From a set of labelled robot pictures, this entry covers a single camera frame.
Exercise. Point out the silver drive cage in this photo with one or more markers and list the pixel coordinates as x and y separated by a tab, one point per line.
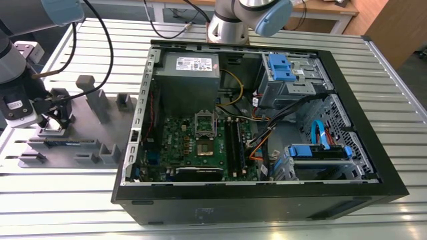
301	92

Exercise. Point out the black PC case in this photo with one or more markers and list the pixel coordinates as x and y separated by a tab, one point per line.
234	210

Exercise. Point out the grey power supply unit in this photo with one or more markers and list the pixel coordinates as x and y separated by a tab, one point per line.
187	87

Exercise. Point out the RAM stick with white label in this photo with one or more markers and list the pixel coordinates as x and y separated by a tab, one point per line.
63	143

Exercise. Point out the black RAM slot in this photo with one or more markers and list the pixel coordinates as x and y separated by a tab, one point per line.
226	150
235	150
230	150

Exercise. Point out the grey parts rack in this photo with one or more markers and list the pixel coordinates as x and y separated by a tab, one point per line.
83	130

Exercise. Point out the CPU with silver top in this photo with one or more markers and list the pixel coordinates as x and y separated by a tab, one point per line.
54	126

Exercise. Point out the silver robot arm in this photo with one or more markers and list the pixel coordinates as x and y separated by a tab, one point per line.
227	30

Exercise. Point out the brown wooden cabinet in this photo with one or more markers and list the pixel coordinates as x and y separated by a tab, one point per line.
397	30

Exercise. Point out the silver disk bay cage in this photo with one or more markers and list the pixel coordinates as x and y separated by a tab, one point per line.
334	167

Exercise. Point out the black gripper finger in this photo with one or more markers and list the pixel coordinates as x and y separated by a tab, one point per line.
44	110
64	112

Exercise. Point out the wooden desk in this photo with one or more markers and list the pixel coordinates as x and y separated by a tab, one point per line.
334	10

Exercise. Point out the black case fan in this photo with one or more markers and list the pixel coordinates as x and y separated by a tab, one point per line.
157	120

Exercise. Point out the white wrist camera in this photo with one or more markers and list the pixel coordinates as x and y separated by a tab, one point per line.
18	120

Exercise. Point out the grey wrist connector block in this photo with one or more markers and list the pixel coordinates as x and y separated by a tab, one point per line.
30	51

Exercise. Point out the CPU socket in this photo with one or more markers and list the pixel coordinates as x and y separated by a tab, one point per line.
206	149

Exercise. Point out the green motherboard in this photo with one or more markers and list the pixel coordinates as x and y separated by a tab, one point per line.
177	125

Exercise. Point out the tall blue disk carrier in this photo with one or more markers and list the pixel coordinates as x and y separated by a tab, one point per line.
281	67

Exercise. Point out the blue carrier with black disk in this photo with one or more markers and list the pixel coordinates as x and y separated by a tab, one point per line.
301	151

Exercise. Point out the black graphics card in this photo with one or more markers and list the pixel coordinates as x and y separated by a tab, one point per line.
201	175

